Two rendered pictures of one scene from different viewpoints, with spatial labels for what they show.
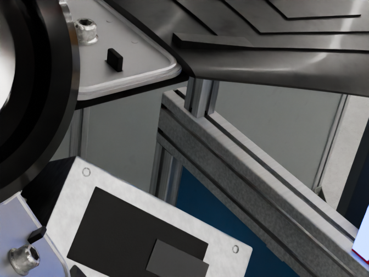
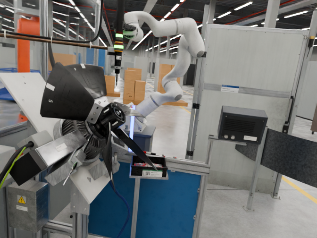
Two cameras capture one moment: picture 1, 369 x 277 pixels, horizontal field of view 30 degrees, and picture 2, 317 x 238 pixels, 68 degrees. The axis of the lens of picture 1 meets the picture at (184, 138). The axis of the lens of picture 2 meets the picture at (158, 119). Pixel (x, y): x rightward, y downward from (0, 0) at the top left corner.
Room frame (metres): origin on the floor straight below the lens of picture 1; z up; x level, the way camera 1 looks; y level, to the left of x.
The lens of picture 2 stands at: (-0.77, 0.62, 1.45)
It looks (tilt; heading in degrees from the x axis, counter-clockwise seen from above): 12 degrees down; 321
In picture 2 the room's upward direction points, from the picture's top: 6 degrees clockwise
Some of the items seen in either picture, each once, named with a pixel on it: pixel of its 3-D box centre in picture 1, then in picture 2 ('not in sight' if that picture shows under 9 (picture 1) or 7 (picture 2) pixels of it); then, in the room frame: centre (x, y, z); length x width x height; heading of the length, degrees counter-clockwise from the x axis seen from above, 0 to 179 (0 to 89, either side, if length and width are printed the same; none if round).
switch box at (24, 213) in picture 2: not in sight; (29, 204); (0.40, 0.45, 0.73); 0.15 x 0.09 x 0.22; 42
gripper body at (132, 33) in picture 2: not in sight; (126, 29); (0.37, -0.02, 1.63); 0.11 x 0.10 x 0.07; 132
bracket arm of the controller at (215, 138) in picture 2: not in sight; (227, 140); (0.07, -0.63, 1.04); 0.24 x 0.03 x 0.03; 42
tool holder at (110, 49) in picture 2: not in sight; (116, 58); (0.30, 0.07, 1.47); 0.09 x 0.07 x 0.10; 77
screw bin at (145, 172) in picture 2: not in sight; (148, 166); (0.31, -0.20, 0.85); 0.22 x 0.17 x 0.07; 57
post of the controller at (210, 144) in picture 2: not in sight; (209, 149); (0.15, -0.57, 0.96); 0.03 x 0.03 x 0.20; 42
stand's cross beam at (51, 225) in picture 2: not in sight; (60, 227); (0.37, 0.30, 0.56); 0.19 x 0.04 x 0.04; 42
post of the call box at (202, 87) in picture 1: (206, 69); not in sight; (0.76, -0.01, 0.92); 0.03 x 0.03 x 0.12; 42
